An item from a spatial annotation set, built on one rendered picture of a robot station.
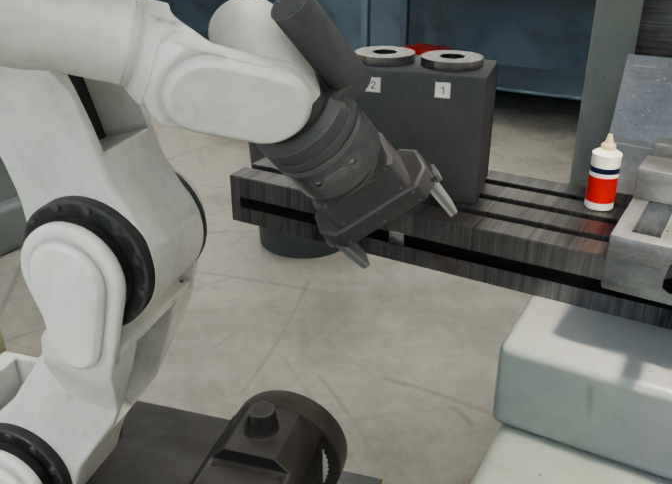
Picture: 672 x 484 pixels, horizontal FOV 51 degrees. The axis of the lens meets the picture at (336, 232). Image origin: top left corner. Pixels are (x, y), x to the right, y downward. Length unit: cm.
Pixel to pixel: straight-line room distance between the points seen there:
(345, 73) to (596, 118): 88
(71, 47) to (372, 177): 27
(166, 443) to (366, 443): 92
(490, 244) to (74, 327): 54
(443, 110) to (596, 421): 45
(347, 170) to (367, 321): 189
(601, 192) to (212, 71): 69
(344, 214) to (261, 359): 166
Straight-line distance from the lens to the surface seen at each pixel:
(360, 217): 67
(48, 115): 71
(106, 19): 52
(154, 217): 73
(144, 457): 115
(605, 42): 138
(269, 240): 291
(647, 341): 95
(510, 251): 98
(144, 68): 52
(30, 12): 51
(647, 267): 85
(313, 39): 55
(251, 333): 242
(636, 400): 88
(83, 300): 72
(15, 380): 113
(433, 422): 207
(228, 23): 58
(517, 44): 543
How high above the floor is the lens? 133
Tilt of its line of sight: 25 degrees down
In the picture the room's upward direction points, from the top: straight up
